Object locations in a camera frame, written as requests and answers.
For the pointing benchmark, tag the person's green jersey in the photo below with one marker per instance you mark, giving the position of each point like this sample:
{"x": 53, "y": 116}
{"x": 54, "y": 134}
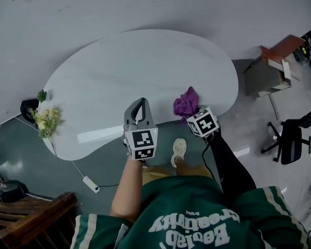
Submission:
{"x": 191, "y": 214}

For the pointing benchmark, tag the artificial flower bouquet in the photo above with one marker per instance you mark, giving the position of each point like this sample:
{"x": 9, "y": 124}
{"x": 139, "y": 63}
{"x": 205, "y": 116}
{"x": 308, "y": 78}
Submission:
{"x": 48, "y": 123}

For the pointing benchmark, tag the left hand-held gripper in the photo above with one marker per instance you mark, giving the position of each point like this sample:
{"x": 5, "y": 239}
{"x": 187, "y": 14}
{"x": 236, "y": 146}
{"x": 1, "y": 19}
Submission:
{"x": 142, "y": 143}

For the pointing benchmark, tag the black office chair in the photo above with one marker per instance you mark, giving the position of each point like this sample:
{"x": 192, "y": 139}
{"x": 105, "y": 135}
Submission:
{"x": 290, "y": 141}

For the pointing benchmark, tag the black backpack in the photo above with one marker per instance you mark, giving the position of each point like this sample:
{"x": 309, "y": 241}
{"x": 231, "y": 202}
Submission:
{"x": 28, "y": 109}

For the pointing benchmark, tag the person's left forearm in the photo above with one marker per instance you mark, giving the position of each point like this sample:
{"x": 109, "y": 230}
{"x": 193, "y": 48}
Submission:
{"x": 127, "y": 191}

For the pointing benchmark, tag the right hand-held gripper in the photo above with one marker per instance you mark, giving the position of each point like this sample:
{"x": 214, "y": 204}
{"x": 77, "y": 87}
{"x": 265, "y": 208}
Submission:
{"x": 203, "y": 124}

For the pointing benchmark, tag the person's yellow trousers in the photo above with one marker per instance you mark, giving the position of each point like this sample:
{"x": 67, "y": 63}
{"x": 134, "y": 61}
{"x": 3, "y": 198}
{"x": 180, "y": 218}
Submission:
{"x": 181, "y": 171}

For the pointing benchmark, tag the person's right forearm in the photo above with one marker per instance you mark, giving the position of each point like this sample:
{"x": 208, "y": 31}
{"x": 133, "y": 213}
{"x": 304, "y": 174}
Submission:
{"x": 230, "y": 165}

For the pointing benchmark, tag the wooden chair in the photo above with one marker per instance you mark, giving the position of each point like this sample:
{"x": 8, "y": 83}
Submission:
{"x": 33, "y": 219}

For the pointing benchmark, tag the cardboard box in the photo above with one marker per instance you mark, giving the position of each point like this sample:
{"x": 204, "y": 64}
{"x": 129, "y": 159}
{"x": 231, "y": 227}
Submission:
{"x": 269, "y": 71}

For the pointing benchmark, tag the purple cloth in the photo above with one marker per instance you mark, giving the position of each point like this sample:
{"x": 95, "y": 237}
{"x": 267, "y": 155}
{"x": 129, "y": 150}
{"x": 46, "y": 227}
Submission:
{"x": 186, "y": 104}

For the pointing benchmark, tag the white power strip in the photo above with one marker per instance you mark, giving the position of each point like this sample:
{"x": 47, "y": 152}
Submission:
{"x": 91, "y": 184}

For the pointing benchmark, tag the small potted succulent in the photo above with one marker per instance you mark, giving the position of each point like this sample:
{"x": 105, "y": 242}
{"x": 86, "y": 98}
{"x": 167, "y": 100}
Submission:
{"x": 42, "y": 95}

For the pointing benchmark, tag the person's right shoe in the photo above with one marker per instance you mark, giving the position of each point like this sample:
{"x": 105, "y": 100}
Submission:
{"x": 178, "y": 152}

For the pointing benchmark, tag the black floor bag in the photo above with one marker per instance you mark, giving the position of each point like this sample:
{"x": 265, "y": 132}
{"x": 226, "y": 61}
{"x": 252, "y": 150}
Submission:
{"x": 11, "y": 191}

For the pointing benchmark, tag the white oval table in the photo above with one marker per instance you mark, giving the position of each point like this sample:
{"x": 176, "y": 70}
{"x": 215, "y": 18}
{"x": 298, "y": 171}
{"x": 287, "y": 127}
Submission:
{"x": 132, "y": 74}

